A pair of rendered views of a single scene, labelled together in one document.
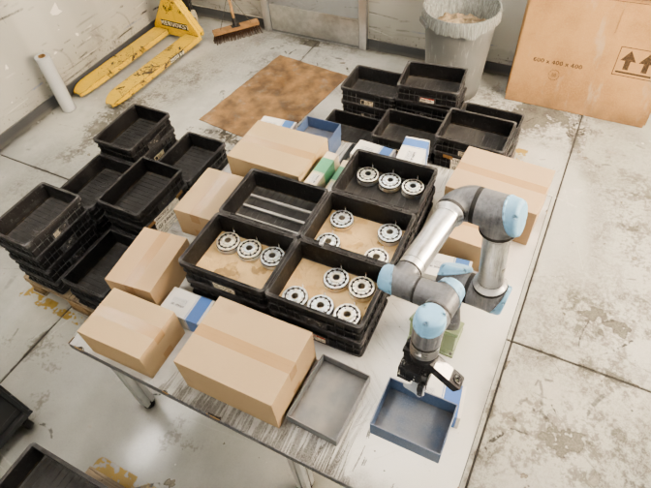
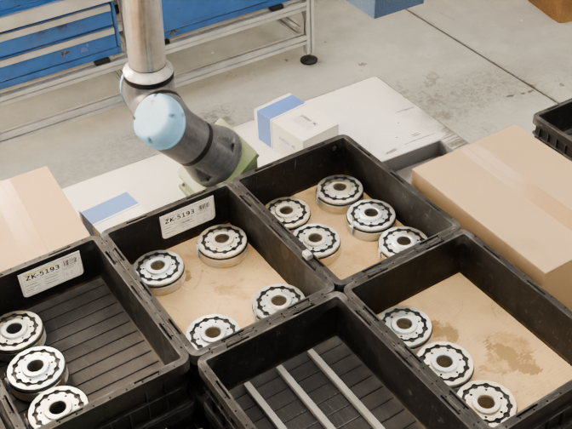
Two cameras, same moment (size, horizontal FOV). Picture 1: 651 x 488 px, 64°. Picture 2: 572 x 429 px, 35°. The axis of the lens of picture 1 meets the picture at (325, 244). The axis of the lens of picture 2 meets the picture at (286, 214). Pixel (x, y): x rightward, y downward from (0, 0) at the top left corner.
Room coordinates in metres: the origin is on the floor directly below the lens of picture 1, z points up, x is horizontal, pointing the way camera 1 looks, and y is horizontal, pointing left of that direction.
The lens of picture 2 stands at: (2.47, 0.60, 2.07)
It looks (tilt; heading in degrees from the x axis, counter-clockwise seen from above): 39 degrees down; 209
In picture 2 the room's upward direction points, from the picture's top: 3 degrees counter-clockwise
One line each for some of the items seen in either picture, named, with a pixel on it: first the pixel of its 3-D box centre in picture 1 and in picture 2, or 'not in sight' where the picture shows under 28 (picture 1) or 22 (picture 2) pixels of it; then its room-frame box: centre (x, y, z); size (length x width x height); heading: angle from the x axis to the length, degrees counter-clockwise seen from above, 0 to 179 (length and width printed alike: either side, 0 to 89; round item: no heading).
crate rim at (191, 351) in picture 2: (358, 227); (213, 263); (1.44, -0.14, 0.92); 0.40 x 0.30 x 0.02; 60
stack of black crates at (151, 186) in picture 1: (152, 212); not in sight; (2.21, 0.99, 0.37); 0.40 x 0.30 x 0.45; 149
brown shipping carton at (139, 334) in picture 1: (133, 331); not in sight; (1.13, 0.79, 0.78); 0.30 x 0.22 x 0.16; 61
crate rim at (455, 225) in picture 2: (327, 282); (341, 206); (1.17, 0.01, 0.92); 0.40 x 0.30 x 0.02; 60
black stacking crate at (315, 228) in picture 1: (358, 235); (215, 283); (1.44, -0.14, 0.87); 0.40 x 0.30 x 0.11; 60
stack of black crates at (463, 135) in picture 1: (470, 159); not in sight; (2.39, -0.93, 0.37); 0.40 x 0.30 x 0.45; 59
